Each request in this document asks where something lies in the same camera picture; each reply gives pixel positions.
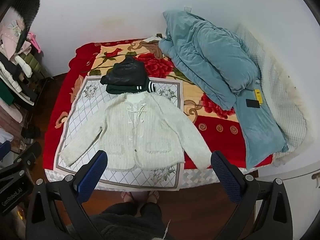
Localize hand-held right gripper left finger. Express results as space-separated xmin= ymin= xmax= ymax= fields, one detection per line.
xmin=25 ymin=150 xmax=108 ymax=240

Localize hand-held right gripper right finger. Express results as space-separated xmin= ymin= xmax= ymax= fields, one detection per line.
xmin=210 ymin=151 xmax=293 ymax=240

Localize white fluffy jacket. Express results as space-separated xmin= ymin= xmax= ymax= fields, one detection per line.
xmin=59 ymin=92 xmax=213 ymax=172

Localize rack of hanging clothes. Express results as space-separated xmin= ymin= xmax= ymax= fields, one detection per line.
xmin=0 ymin=15 xmax=43 ymax=123

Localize checkered bed sheet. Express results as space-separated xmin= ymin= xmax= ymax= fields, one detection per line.
xmin=44 ymin=167 xmax=258 ymax=189

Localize person's left foot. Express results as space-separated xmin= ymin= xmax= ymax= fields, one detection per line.
xmin=121 ymin=191 xmax=136 ymax=206

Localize person's foot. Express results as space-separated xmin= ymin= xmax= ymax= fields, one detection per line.
xmin=121 ymin=191 xmax=136 ymax=206
xmin=147 ymin=191 xmax=160 ymax=205

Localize red floral blanket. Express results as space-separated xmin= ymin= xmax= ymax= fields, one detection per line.
xmin=42 ymin=39 xmax=273 ymax=178

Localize black slippers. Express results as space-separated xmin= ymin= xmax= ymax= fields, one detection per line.
xmin=21 ymin=126 xmax=41 ymax=139

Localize person's legs and feet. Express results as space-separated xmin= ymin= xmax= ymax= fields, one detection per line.
xmin=90 ymin=202 xmax=175 ymax=240

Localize person's right foot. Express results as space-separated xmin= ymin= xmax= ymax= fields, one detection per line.
xmin=147 ymin=191 xmax=160 ymax=205

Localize white checked floral mat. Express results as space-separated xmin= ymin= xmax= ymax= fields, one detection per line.
xmin=55 ymin=76 xmax=184 ymax=190

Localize white textured blanket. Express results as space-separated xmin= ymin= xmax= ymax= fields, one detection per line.
xmin=235 ymin=24 xmax=314 ymax=168

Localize black and green jacket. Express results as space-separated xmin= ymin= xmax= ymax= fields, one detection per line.
xmin=100 ymin=56 xmax=157 ymax=95

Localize blue quilt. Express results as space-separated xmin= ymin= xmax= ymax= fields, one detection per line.
xmin=159 ymin=10 xmax=289 ymax=169

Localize black fuzzy object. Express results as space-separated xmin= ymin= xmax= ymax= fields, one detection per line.
xmin=5 ymin=0 xmax=41 ymax=43

